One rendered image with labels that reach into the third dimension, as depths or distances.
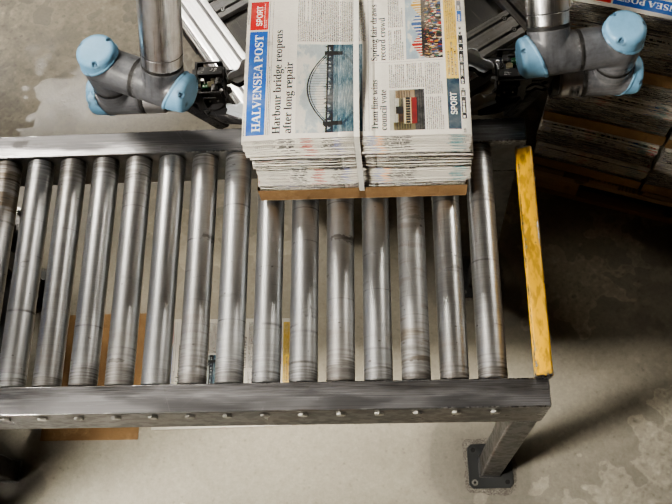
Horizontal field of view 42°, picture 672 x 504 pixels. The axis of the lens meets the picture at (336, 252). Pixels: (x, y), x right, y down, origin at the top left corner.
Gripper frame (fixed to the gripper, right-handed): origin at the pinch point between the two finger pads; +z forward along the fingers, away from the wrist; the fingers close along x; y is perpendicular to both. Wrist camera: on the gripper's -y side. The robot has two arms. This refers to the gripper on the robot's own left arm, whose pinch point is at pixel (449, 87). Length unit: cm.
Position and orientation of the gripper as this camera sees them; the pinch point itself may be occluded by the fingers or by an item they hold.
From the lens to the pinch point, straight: 175.5
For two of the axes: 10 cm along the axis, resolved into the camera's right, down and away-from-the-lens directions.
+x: 0.0, 9.3, -3.8
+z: -10.0, 0.3, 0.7
